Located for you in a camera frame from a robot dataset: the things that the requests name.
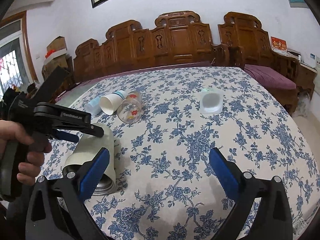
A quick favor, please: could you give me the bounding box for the large white cup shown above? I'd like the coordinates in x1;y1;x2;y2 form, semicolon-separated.
62;122;117;196

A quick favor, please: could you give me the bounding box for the cardboard box with red item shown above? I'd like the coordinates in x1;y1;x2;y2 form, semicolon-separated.
42;36;73;80

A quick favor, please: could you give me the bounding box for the wooden side table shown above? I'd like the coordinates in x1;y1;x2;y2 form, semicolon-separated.
273;51;318;98

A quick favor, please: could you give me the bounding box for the person's left hand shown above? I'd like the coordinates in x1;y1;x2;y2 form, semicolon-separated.
1;120;52;186

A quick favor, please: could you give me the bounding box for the purple armchair cushion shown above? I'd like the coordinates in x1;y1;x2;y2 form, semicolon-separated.
244;64;296;90

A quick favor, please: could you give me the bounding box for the blue floral tablecloth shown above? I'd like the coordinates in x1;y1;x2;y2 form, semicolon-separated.
72;67;319;239

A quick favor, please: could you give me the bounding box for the clear glass with red print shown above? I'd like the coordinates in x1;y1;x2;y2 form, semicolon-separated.
117;91;143;124

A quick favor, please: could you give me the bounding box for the red box on side table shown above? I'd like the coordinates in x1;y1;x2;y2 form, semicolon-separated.
271;36;287;53

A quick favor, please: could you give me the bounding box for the white paper cup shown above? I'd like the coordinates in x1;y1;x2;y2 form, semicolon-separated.
99;90;127;115

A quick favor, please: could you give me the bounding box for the small green white cup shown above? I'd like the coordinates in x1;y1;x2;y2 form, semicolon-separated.
200;88;223;114

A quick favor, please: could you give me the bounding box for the green wall sign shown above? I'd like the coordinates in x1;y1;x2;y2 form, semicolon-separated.
288;0;308;8

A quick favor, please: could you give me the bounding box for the light blue plastic cup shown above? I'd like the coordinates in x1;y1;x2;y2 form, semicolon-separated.
85;96;102;116

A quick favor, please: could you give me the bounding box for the carved wooden armchair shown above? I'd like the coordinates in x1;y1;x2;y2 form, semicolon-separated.
218;12;299;82

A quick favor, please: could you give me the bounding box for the carved wooden sofa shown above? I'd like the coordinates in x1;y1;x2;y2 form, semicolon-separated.
74;11;229;82

